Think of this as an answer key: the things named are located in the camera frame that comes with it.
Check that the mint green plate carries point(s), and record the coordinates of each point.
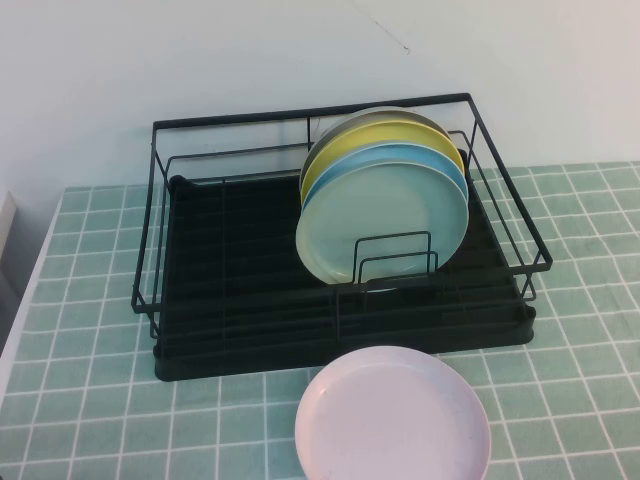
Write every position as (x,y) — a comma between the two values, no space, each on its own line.
(370,215)

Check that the light blue plate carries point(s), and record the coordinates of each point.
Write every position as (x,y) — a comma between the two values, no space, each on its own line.
(400,152)

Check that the yellow plate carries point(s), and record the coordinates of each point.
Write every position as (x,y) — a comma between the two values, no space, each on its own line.
(380,132)

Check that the grey plate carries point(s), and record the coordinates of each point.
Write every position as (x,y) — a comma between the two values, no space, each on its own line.
(360,116)

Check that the pale pink plate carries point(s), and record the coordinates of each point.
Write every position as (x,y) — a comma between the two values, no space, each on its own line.
(390,420)

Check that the black plastic drip tray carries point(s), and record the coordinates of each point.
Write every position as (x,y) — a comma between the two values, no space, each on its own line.
(250,250)

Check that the green grid tablecloth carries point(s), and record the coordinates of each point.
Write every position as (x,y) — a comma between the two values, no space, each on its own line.
(100,400)

